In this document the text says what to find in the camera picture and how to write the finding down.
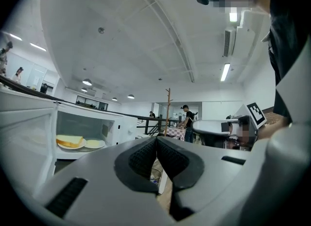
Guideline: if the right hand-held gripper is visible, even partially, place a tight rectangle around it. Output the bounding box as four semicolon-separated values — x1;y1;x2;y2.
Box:
191;102;267;151

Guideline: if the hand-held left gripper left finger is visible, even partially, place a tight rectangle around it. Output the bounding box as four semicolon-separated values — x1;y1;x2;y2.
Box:
36;137;174;226

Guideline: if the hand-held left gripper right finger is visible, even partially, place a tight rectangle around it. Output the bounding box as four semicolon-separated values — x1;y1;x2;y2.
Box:
156;137;255;226

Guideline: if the white round plate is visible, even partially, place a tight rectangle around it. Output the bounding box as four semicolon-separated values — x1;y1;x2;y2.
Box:
57;137;87;151
84;139;106;150

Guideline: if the bread slice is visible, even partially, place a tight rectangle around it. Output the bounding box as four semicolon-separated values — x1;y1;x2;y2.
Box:
56;134;84;148

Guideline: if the white microwave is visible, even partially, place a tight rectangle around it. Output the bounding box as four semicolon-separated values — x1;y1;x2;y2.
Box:
0;87;138;198

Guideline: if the checkered tablecloth table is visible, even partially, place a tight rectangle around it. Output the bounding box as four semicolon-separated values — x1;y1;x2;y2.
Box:
166;126;187;141

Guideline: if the wooden coat rack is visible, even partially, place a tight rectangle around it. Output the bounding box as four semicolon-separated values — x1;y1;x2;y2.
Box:
165;87;174;137

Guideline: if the black framed window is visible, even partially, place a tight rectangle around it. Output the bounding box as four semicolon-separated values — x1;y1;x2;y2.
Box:
75;95;109;111

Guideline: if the white ceiling air conditioner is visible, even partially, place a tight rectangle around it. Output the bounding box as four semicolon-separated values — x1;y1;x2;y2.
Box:
222;26;237;58

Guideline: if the person's black and white top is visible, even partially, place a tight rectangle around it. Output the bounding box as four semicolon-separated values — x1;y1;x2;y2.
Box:
261;0;311;126

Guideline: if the black metal railing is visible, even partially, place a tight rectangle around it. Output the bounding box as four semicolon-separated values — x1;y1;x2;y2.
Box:
0;75;181;136

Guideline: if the wire basket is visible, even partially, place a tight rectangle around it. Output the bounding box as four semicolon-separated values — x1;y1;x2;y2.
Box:
150;168;162;185

